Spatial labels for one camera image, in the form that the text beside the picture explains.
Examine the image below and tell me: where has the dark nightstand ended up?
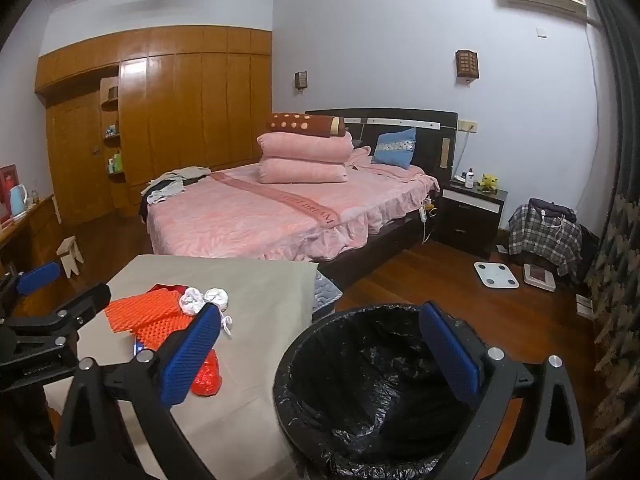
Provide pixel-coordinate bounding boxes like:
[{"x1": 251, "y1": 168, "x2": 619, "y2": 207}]
[{"x1": 435, "y1": 176, "x2": 508, "y2": 261}]

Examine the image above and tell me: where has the dark patterned curtain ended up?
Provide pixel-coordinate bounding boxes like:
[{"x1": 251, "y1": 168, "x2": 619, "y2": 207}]
[{"x1": 575, "y1": 0, "x2": 640, "y2": 461}]

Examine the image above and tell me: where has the orange and white knit garment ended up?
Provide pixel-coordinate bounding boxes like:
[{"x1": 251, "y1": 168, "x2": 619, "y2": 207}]
[{"x1": 104, "y1": 284, "x2": 201, "y2": 356}]

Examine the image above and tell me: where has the brown dotted bolster pillow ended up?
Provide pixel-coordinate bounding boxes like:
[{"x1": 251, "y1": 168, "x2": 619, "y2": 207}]
[{"x1": 266, "y1": 112, "x2": 347, "y2": 138}]

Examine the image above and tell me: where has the plaid cloth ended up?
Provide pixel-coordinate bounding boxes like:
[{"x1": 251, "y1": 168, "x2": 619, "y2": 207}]
[{"x1": 508, "y1": 202, "x2": 583, "y2": 277}]

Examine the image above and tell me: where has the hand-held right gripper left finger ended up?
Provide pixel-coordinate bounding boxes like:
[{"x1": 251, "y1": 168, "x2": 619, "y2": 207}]
[{"x1": 52, "y1": 302, "x2": 223, "y2": 480}]

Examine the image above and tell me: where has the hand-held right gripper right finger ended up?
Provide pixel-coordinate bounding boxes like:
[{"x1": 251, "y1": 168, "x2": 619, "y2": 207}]
[{"x1": 419, "y1": 301, "x2": 587, "y2": 480}]

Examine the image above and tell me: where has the pile of clothes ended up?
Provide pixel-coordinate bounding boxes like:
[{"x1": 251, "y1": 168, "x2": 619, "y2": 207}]
[{"x1": 140, "y1": 165, "x2": 213, "y2": 221}]

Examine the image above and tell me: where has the small wooden stool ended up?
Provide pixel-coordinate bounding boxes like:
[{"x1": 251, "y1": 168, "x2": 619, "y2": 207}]
[{"x1": 56, "y1": 235, "x2": 85, "y2": 277}]

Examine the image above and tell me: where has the large wooden wall lamp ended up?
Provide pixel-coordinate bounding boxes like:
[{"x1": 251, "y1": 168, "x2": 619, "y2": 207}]
[{"x1": 455, "y1": 50, "x2": 480, "y2": 83}]

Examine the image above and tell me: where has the white ball with string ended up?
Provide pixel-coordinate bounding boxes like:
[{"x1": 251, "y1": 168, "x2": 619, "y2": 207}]
[{"x1": 202, "y1": 287, "x2": 236, "y2": 338}]

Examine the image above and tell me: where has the trash bin with black bag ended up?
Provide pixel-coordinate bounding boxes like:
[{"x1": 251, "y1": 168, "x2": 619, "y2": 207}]
[{"x1": 272, "y1": 302, "x2": 506, "y2": 480}]

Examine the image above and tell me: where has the wooden side desk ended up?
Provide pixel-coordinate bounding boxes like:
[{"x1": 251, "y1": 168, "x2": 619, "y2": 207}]
[{"x1": 0, "y1": 195, "x2": 61, "y2": 311}]

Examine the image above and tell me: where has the pink folded blanket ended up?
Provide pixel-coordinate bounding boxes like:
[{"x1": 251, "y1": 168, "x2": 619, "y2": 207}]
[
  {"x1": 256, "y1": 131, "x2": 355, "y2": 164},
  {"x1": 256, "y1": 157, "x2": 349, "y2": 184}
]

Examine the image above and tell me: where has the blue cushion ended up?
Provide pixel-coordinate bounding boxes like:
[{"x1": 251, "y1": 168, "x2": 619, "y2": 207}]
[{"x1": 371, "y1": 127, "x2": 417, "y2": 168}]

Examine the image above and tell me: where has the grey quilted mattress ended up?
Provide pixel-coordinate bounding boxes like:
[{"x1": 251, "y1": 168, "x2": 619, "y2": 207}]
[{"x1": 311, "y1": 272, "x2": 343, "y2": 318}]

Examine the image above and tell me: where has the dark garment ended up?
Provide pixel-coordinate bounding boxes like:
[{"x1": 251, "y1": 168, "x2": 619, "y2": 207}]
[{"x1": 529, "y1": 198, "x2": 578, "y2": 221}]

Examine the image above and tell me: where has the wooden wardrobe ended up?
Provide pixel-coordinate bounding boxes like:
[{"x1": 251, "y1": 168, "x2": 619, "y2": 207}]
[{"x1": 34, "y1": 27, "x2": 273, "y2": 226}]

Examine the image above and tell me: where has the light blue electric kettle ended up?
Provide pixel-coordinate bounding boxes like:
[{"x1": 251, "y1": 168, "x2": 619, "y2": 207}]
[{"x1": 7, "y1": 183, "x2": 31, "y2": 221}]

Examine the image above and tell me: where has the red frame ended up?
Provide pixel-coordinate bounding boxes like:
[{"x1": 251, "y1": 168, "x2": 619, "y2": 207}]
[{"x1": 0, "y1": 164, "x2": 21, "y2": 226}]

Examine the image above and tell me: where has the white bathroom scale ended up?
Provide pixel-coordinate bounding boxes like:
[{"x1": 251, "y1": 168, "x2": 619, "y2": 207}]
[{"x1": 474, "y1": 261, "x2": 521, "y2": 289}]

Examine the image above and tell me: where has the bed with pink bedspread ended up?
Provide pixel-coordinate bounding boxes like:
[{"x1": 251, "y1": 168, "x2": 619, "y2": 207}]
[{"x1": 145, "y1": 147, "x2": 441, "y2": 263}]

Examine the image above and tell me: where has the white cable with controller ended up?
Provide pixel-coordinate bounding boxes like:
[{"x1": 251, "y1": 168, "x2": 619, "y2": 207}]
[{"x1": 420, "y1": 195, "x2": 438, "y2": 246}]

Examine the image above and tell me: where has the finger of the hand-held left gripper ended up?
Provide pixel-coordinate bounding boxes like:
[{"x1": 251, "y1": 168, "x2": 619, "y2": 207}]
[
  {"x1": 10, "y1": 282, "x2": 112, "y2": 348},
  {"x1": 0, "y1": 261, "x2": 62, "y2": 301}
]

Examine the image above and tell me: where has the dark wooden bed frame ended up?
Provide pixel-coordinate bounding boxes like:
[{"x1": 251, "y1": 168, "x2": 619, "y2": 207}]
[{"x1": 305, "y1": 108, "x2": 458, "y2": 286}]

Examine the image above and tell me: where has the white scale with brown centre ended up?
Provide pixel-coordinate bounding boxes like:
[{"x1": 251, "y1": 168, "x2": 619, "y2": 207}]
[{"x1": 522, "y1": 262, "x2": 558, "y2": 292}]

